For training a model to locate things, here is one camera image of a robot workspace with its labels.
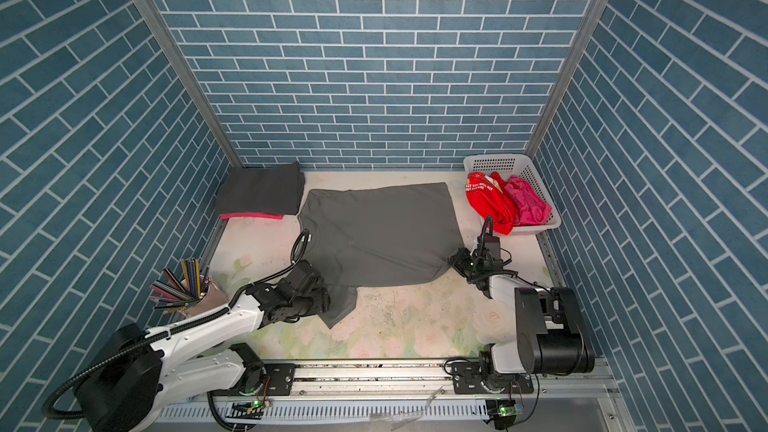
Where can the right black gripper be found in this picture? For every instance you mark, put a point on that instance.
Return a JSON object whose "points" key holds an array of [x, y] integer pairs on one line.
{"points": [[458, 260]]}

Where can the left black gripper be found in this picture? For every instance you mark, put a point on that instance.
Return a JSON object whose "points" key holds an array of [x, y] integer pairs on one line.
{"points": [[323, 302]]}

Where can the white plastic laundry basket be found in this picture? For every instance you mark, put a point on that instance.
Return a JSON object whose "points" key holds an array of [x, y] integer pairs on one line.
{"points": [[507, 165]]}

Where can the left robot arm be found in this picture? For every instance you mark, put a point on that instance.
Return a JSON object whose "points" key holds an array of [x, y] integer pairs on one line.
{"points": [[140, 372]]}

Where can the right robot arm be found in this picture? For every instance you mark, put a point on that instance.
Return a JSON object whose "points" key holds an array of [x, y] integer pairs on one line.
{"points": [[550, 334]]}

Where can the red printed t shirt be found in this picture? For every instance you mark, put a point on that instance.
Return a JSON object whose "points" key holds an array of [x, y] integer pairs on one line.
{"points": [[486, 195]]}

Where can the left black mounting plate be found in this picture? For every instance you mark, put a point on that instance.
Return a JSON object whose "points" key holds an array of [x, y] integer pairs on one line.
{"points": [[270, 379]]}

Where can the black mounting plate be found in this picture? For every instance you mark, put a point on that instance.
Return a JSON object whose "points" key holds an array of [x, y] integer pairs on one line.
{"points": [[270, 379], [473, 378]]}

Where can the folded pink t shirt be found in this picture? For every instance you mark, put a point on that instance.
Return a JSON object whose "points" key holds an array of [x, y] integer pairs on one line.
{"points": [[257, 215]]}

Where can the cup of coloured pencils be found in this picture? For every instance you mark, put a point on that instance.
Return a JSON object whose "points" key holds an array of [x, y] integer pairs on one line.
{"points": [[192, 292]]}

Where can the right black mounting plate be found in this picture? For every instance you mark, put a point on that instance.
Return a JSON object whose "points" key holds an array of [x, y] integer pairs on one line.
{"points": [[473, 378]]}

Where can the folded dark grey t shirt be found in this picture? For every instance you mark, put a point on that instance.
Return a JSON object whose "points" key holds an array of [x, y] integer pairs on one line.
{"points": [[276, 191]]}

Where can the left green circuit board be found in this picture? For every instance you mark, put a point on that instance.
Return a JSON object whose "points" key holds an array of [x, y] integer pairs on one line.
{"points": [[247, 410]]}

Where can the green circuit board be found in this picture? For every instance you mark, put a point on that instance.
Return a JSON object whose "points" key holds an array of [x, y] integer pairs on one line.
{"points": [[502, 414], [247, 410]]}

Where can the right green circuit board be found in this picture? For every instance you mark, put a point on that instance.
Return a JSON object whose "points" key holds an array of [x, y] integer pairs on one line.
{"points": [[502, 414]]}

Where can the white ventilation grille strip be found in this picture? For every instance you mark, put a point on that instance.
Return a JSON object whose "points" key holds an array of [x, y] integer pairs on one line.
{"points": [[305, 412]]}

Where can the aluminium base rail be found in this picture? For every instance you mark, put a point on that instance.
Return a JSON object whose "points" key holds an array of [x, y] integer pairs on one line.
{"points": [[391, 379]]}

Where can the right corner aluminium post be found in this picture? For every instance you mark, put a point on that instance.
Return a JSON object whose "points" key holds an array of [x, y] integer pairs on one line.
{"points": [[582, 37]]}

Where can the corner aluminium post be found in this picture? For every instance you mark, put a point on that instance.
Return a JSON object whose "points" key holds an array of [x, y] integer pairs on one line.
{"points": [[170, 48], [582, 37]]}

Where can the left corner aluminium post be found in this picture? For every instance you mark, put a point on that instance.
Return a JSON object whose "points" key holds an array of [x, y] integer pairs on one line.
{"points": [[170, 48]]}

